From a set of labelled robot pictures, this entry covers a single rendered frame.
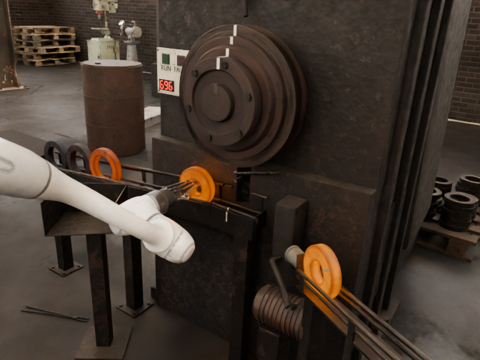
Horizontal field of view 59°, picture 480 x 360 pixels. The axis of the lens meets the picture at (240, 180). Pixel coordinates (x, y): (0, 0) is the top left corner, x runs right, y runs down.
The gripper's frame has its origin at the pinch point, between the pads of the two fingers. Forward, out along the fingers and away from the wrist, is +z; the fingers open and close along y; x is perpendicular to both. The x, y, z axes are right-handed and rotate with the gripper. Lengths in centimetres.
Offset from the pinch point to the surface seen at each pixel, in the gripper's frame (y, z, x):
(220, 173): 6.3, 6.9, 2.8
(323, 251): 61, -21, 3
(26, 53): -900, 470, -68
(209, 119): 13.5, -9.1, 29.3
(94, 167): -61, -1, -8
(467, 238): 91, 153, -70
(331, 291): 66, -25, -6
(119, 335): -28, -23, -74
